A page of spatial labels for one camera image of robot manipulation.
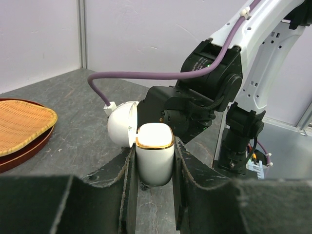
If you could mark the dark red round tray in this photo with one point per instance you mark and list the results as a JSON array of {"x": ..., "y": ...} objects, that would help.
[{"x": 17, "y": 158}]

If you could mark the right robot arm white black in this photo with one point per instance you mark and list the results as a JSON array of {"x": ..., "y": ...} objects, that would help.
[{"x": 254, "y": 44}]

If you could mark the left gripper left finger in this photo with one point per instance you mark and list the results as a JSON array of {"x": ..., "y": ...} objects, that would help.
[{"x": 103, "y": 202}]

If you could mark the woven bamboo square tray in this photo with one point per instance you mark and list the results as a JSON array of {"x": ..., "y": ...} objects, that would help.
[{"x": 22, "y": 122}]

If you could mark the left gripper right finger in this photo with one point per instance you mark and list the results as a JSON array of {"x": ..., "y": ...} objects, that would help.
[{"x": 207, "y": 202}]

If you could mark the white earbud charging case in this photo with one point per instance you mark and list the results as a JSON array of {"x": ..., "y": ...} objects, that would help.
[{"x": 153, "y": 142}]

